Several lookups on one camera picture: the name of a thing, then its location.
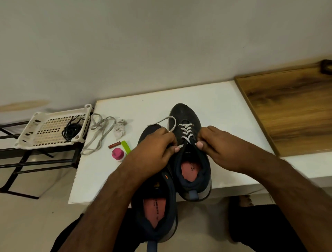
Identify person's left hand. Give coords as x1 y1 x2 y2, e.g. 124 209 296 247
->
120 127 185 180

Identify person's right hand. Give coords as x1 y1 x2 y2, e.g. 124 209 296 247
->
195 126 281 180

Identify grey shoelace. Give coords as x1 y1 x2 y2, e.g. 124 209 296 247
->
148 116 203 149

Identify grey shoelaces bundle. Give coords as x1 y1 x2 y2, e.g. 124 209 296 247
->
81 114 128 156

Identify dark sneaker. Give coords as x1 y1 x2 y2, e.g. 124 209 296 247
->
168 103 213 202
130 124 179 252

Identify black shoelace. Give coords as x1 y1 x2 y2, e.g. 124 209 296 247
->
66 114 89 137
62 117 85 142

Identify person's left forearm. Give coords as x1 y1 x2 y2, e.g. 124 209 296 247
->
58 166 154 252

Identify person's right forearm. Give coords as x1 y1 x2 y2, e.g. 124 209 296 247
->
257 160 332 252

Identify pink capped white bottle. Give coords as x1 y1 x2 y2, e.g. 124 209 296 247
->
111 147 127 161

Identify wooden board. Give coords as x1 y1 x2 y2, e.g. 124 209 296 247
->
234 63 332 158

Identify white perforated plastic tray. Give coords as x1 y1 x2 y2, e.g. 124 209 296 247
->
13 103 94 151

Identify black metal rack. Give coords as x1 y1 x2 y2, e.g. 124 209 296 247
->
0 118 86 200

